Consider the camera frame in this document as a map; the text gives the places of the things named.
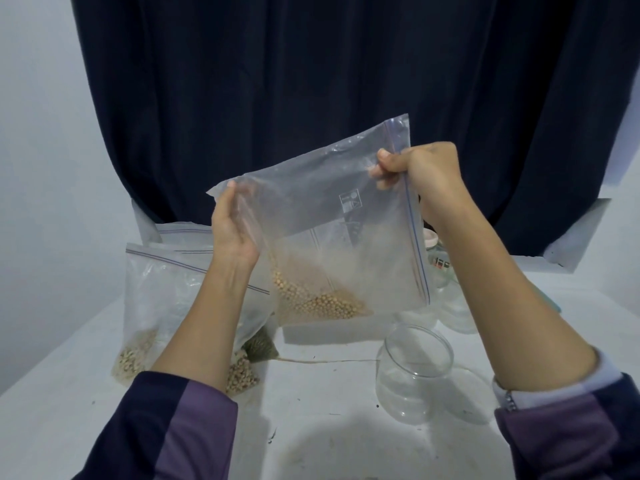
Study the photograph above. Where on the person's right hand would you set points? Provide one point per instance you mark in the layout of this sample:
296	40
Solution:
435	180

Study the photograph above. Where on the person's left hand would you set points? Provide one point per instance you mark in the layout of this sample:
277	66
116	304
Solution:
232	235

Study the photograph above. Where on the transparent jar pink lid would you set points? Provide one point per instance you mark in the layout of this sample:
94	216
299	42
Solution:
434	238

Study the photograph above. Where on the clear zip bag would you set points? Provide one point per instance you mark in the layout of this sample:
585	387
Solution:
170	235

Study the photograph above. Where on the clear bag with soybeans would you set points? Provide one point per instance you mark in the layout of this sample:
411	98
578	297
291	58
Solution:
330	225

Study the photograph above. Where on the zip bag of grains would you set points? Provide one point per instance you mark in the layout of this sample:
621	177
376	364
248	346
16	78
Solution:
150	295

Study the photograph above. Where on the pile of yellow soybeans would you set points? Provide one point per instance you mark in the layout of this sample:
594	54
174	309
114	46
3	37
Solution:
320	305

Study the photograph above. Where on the person's right forearm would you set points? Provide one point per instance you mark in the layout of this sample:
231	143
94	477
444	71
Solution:
510	305

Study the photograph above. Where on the person's left forearm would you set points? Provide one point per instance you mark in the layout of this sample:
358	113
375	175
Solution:
205	325

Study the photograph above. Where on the dark navy curtain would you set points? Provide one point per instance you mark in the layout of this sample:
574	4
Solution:
300	85

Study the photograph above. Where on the teal lidded plastic container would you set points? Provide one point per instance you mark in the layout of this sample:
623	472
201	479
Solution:
552	300

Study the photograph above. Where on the clear round lid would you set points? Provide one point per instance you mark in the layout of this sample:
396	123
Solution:
470	395

